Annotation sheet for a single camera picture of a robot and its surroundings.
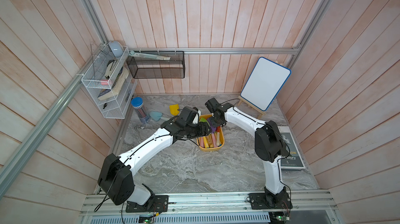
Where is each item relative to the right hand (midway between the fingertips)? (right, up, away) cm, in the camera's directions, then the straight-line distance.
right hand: (216, 120), depth 97 cm
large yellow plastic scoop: (-7, -13, -7) cm, 16 cm away
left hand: (-8, -5, -19) cm, 21 cm away
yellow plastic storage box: (-5, -16, -8) cm, 19 cm away
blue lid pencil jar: (-47, +6, -2) cm, 47 cm away
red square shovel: (0, -5, -2) cm, 6 cm away
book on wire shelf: (-55, +19, -17) cm, 60 cm away
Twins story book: (+41, -20, -13) cm, 48 cm away
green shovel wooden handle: (-9, 0, +4) cm, 10 cm away
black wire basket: (-49, +36, +10) cm, 61 cm away
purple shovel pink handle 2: (-10, -12, -6) cm, 17 cm away
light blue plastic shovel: (-42, +3, +11) cm, 43 cm away
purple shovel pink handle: (-3, -6, -2) cm, 6 cm away
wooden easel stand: (+25, +9, +7) cm, 27 cm away
